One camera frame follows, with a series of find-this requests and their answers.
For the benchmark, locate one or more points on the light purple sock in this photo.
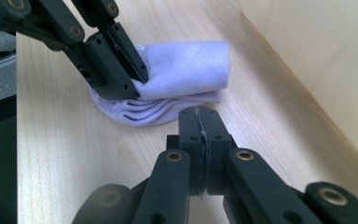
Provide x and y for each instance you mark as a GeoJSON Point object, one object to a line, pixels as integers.
{"type": "Point", "coordinates": [183, 68]}

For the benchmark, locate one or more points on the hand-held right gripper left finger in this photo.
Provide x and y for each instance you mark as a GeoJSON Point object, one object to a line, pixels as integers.
{"type": "Point", "coordinates": [192, 149]}

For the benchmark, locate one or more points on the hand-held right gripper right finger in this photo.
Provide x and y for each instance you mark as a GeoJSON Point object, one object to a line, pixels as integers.
{"type": "Point", "coordinates": [217, 155]}

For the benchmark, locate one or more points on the cream divided storage box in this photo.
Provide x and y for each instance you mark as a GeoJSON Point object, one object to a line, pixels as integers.
{"type": "Point", "coordinates": [323, 62]}

